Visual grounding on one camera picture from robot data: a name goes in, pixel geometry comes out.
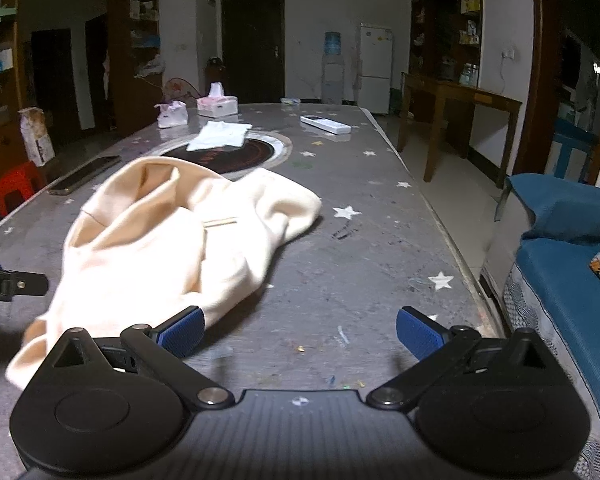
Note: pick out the electric floor fan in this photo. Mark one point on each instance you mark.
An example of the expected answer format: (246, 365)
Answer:
(180, 89)

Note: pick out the white plastic tissue pack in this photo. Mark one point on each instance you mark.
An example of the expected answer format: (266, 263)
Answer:
(172, 116)

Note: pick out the white folded cloth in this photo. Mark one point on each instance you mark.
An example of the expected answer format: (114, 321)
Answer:
(220, 135)

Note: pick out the small white packet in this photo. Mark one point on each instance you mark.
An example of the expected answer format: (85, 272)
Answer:
(290, 101)

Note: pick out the blue sofa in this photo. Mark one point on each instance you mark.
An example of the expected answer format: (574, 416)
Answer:
(560, 270)

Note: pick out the pink white tissue box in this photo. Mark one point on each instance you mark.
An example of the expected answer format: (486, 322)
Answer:
(217, 105)

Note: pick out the dark smartphone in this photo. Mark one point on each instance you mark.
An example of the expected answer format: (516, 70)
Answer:
(82, 176)

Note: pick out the grey star-print tablecloth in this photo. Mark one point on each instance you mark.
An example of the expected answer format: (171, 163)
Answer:
(360, 260)

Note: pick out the white water dispenser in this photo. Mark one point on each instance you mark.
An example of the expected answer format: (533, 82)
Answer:
(332, 80)

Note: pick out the wooden side table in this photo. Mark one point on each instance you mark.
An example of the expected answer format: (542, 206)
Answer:
(472, 95)

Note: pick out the red plastic stool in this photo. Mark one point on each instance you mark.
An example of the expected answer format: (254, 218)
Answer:
(15, 182)

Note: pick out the cream garment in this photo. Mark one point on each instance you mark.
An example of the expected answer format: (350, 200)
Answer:
(155, 240)

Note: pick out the white remote control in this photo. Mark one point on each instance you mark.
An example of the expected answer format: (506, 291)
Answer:
(325, 124)

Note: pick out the white refrigerator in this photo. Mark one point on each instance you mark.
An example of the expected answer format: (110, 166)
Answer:
(374, 67)

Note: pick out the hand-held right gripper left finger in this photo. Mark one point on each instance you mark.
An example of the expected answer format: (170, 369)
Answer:
(182, 332)

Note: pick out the white wall socket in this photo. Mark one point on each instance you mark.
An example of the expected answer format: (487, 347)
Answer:
(507, 54)

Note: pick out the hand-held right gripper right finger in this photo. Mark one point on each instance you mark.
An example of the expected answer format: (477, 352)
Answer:
(420, 332)

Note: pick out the wooden arched shelf unit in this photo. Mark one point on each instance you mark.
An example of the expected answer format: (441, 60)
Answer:
(125, 90)

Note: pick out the blue stool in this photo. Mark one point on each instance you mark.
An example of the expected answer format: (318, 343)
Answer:
(572, 140)

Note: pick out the dark wooden door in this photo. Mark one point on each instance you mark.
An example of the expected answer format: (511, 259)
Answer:
(252, 50)

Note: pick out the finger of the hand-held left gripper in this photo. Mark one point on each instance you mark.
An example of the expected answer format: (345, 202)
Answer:
(15, 284)

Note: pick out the brown white paper bag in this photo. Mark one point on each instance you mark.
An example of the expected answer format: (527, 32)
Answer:
(37, 137)

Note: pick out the round black induction cooktop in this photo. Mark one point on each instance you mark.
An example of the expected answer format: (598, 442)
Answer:
(250, 152)

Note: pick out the dark wooden display cabinet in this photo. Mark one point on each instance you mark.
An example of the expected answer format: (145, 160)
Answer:
(440, 25)

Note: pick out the blue water bottle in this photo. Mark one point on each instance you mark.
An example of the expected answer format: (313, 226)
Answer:
(332, 43)

